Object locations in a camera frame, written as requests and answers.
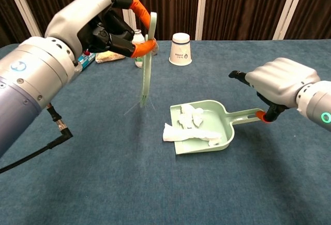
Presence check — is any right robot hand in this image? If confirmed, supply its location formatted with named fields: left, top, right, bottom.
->
left=228, top=57, right=321, bottom=124

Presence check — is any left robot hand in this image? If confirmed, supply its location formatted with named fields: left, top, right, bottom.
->
left=44, top=0, right=158, bottom=61

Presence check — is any light green plastic dustpan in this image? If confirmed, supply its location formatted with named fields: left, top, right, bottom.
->
left=169, top=100, right=267, bottom=155

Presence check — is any light green hand broom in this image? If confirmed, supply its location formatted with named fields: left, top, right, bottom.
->
left=123, top=11, right=158, bottom=118

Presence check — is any small white tissue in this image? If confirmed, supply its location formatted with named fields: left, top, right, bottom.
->
left=176, top=103, right=205, bottom=129

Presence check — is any long white tissue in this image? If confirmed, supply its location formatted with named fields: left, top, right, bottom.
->
left=162, top=123, right=223, bottom=147

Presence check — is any blue and white tube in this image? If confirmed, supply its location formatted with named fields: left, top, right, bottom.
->
left=74, top=53, right=97, bottom=72

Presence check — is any white green AD milk bottle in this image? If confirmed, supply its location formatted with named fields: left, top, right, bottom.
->
left=131, top=29, right=146, bottom=68

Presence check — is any dark brown curtain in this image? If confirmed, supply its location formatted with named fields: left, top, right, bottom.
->
left=0, top=0, right=331, bottom=49

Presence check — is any upturned white paper cup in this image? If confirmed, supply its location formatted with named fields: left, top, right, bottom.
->
left=169, top=32, right=193, bottom=66

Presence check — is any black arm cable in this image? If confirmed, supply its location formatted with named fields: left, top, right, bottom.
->
left=0, top=102, right=74, bottom=174

